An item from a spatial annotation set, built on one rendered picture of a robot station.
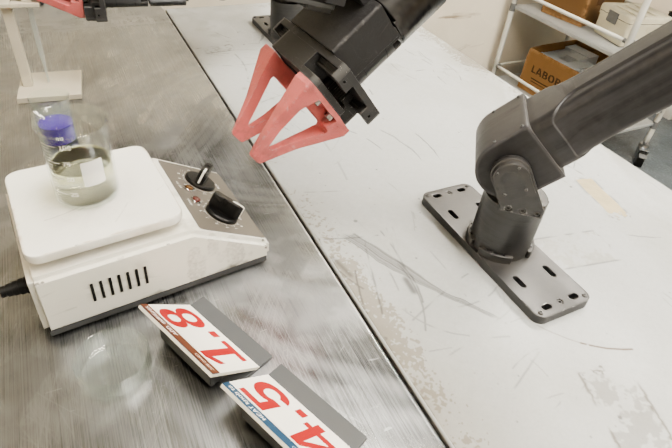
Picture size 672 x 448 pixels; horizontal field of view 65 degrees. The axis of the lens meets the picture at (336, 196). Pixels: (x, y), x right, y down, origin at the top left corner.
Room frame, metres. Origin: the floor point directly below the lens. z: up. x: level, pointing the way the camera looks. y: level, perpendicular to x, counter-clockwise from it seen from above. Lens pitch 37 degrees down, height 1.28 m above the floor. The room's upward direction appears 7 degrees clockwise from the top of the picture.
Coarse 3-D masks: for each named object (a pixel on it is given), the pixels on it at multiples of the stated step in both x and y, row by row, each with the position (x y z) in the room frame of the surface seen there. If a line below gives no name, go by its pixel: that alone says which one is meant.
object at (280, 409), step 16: (240, 384) 0.22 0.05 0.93; (256, 384) 0.22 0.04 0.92; (272, 384) 0.23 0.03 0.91; (256, 400) 0.21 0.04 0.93; (272, 400) 0.21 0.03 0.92; (288, 400) 0.22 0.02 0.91; (272, 416) 0.19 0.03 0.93; (288, 416) 0.20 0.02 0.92; (304, 416) 0.21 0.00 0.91; (288, 432) 0.18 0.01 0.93; (304, 432) 0.19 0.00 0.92; (320, 432) 0.20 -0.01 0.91
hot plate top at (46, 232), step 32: (128, 160) 0.40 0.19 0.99; (32, 192) 0.34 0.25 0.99; (128, 192) 0.35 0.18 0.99; (160, 192) 0.35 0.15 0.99; (32, 224) 0.30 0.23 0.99; (64, 224) 0.30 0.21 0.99; (96, 224) 0.31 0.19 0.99; (128, 224) 0.31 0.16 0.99; (160, 224) 0.32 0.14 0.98; (32, 256) 0.27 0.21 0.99; (64, 256) 0.27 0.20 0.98
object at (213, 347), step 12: (168, 312) 0.28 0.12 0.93; (180, 312) 0.28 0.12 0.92; (192, 312) 0.29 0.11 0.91; (180, 324) 0.26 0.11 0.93; (192, 324) 0.27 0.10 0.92; (204, 324) 0.28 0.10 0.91; (192, 336) 0.25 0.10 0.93; (204, 336) 0.26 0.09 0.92; (216, 336) 0.27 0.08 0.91; (204, 348) 0.24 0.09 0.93; (216, 348) 0.25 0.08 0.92; (228, 348) 0.26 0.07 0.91; (216, 360) 0.23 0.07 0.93; (228, 360) 0.24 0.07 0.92; (240, 360) 0.25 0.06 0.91
